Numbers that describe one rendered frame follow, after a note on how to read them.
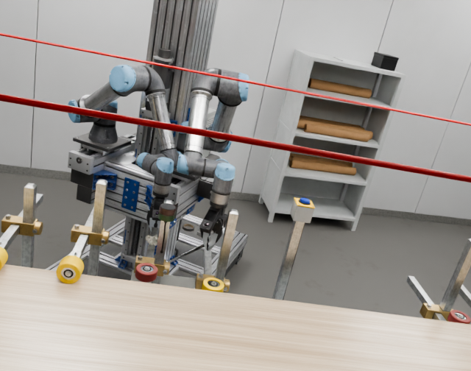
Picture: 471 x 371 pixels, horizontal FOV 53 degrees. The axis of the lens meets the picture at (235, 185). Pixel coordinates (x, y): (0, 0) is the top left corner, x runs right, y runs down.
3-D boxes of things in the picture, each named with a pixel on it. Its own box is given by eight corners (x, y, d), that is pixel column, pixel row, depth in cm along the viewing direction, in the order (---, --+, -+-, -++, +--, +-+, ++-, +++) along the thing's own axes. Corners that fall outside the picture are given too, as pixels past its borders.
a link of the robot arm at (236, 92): (201, 135, 249) (219, 62, 203) (229, 139, 252) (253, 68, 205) (199, 154, 243) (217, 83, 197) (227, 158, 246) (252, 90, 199)
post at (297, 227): (267, 308, 204) (293, 215, 188) (278, 309, 205) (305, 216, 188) (268, 314, 200) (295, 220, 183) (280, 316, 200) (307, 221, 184)
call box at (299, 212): (289, 214, 189) (294, 196, 186) (306, 217, 190) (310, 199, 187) (292, 222, 182) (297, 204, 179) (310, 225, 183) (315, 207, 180)
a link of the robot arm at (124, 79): (93, 125, 252) (154, 85, 216) (67, 126, 241) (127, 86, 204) (87, 103, 252) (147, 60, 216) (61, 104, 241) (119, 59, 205)
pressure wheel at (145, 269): (134, 285, 184) (137, 260, 179) (154, 288, 185) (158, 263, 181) (131, 298, 176) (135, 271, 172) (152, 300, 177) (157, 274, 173)
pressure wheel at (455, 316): (464, 339, 195) (474, 316, 190) (456, 347, 189) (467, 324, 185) (444, 328, 199) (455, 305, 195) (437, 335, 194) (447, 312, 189)
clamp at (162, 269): (135, 266, 192) (137, 255, 190) (168, 270, 194) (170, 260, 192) (133, 274, 187) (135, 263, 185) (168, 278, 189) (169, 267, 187)
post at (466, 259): (428, 330, 214) (469, 237, 196) (436, 330, 214) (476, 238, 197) (432, 335, 211) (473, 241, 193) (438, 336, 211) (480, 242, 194)
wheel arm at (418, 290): (405, 282, 233) (408, 274, 231) (411, 283, 233) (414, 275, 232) (447, 343, 193) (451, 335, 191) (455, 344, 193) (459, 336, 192)
